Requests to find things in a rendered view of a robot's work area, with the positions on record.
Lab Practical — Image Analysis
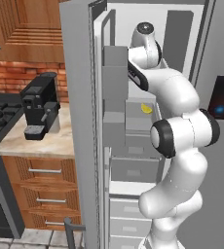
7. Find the wooden drawer front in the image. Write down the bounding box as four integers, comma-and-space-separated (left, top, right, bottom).
19, 186, 82, 212
28, 212, 83, 231
10, 156, 78, 187

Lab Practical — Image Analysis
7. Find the tall grey door bin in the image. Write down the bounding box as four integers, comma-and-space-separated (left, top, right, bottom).
101, 45, 130, 114

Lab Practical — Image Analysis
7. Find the grey freezer door handle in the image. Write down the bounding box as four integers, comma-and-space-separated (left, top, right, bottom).
63, 217, 87, 249

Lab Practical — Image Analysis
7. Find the grey fridge door with screen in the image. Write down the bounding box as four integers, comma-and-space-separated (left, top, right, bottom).
176, 0, 224, 249

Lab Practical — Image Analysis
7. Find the grey freezer rack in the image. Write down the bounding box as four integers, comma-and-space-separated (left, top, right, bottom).
125, 96, 164, 133

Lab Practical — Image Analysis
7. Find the dark grey freezer drawer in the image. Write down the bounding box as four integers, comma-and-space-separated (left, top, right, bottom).
110, 157, 167, 184

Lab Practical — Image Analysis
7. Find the yellow lemon wedge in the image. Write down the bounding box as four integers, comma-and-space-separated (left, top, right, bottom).
140, 102, 154, 115

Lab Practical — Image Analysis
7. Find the grey freezer door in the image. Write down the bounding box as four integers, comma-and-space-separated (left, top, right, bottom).
58, 0, 111, 249

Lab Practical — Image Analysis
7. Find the short grey door bin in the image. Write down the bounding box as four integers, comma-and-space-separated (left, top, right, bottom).
102, 111, 128, 148

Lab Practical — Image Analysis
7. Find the light grey freezer drawer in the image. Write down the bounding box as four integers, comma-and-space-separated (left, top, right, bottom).
109, 217, 154, 238
109, 197, 143, 220
109, 235, 151, 249

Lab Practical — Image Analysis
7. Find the silver drawer handle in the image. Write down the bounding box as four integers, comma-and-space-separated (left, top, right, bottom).
44, 220, 66, 227
27, 167, 62, 175
35, 196, 67, 205

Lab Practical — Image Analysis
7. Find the grey fridge freezer body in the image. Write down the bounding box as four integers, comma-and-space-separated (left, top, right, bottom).
93, 0, 216, 249

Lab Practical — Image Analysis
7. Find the black stove with hob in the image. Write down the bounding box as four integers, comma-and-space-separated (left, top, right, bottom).
0, 92, 26, 240

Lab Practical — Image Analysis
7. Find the wooden wall cupboard door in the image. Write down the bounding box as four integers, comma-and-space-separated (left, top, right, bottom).
0, 0, 66, 64

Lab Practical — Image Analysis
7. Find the black coffee machine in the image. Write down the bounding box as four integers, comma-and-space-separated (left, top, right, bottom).
19, 71, 61, 141

